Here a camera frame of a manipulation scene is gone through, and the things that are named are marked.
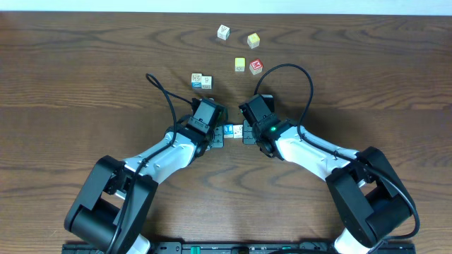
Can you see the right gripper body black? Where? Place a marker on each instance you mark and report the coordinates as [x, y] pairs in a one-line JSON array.
[[256, 135]]

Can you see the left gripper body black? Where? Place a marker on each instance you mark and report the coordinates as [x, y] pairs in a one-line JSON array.
[[217, 137]]

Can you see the blue J block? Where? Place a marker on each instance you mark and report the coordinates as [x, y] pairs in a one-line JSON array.
[[228, 131]]

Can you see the white block red dots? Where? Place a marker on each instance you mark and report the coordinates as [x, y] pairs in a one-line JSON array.
[[237, 131]]

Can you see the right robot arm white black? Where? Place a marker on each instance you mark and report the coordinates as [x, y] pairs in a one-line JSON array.
[[369, 196]]

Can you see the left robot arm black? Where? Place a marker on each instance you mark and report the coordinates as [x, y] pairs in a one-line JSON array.
[[110, 210]]

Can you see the white block black text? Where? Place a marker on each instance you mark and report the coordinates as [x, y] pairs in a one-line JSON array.
[[206, 82]]

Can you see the white block blue picture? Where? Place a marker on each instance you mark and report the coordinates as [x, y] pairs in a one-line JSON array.
[[196, 80]]

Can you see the red M block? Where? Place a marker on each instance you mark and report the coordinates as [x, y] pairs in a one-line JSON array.
[[256, 66]]

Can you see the yellow-green block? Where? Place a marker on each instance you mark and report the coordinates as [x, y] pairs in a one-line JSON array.
[[239, 64]]

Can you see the yellow block top right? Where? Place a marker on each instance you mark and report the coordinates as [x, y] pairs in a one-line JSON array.
[[253, 40]]

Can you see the white block top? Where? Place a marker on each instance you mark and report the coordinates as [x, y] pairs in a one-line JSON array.
[[223, 32]]

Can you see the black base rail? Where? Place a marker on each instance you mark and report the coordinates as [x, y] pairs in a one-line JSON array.
[[235, 248]]

